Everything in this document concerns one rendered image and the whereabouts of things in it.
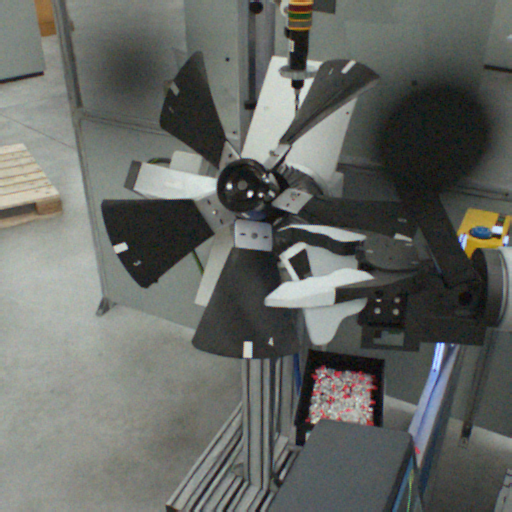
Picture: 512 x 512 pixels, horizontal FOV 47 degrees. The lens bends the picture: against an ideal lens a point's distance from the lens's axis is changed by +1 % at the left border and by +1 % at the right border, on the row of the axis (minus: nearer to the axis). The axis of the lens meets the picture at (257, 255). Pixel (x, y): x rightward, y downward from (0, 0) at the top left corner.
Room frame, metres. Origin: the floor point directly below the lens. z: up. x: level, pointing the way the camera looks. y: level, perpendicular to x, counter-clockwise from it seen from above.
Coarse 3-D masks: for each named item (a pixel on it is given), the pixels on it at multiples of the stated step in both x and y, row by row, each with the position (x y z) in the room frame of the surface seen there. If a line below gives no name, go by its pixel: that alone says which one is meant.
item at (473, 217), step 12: (468, 216) 1.26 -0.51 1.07; (480, 216) 1.26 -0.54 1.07; (492, 216) 1.26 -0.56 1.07; (468, 228) 1.20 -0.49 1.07; (492, 228) 1.20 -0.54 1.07; (504, 228) 1.20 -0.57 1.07; (468, 240) 1.16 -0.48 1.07; (480, 240) 1.15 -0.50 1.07; (492, 240) 1.15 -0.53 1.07; (468, 252) 1.16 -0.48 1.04
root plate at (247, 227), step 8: (240, 224) 1.10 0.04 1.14; (248, 224) 1.11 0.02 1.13; (256, 224) 1.12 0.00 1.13; (264, 224) 1.13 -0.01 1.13; (240, 232) 1.09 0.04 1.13; (248, 232) 1.10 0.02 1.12; (256, 232) 1.11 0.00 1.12; (264, 232) 1.12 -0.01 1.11; (240, 240) 1.08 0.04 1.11; (248, 240) 1.09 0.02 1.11; (256, 240) 1.09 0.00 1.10; (264, 240) 1.10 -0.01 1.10; (248, 248) 1.07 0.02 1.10; (256, 248) 1.08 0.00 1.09; (264, 248) 1.09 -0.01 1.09
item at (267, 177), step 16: (240, 160) 1.15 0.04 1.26; (256, 160) 1.14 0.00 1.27; (224, 176) 1.15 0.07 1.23; (240, 176) 1.14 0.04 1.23; (256, 176) 1.13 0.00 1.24; (272, 176) 1.14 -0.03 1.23; (224, 192) 1.13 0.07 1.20; (240, 192) 1.12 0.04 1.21; (256, 192) 1.10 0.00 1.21; (240, 208) 1.08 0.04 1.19; (256, 208) 1.08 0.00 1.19; (272, 224) 1.14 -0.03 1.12
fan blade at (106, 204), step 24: (120, 216) 1.19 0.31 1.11; (144, 216) 1.17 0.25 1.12; (168, 216) 1.16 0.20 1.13; (192, 216) 1.16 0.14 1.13; (120, 240) 1.17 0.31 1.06; (144, 240) 1.16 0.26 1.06; (168, 240) 1.16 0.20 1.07; (192, 240) 1.16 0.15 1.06; (144, 264) 1.16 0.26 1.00; (168, 264) 1.16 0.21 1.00; (144, 288) 1.14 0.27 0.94
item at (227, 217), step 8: (216, 192) 1.16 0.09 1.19; (200, 200) 1.16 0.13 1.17; (216, 200) 1.16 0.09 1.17; (200, 208) 1.17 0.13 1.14; (208, 208) 1.17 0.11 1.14; (216, 208) 1.17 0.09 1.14; (224, 208) 1.17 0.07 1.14; (208, 216) 1.17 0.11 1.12; (216, 216) 1.17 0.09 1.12; (224, 216) 1.17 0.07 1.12; (232, 216) 1.17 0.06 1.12; (208, 224) 1.17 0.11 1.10; (216, 224) 1.17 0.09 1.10; (224, 224) 1.17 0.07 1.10
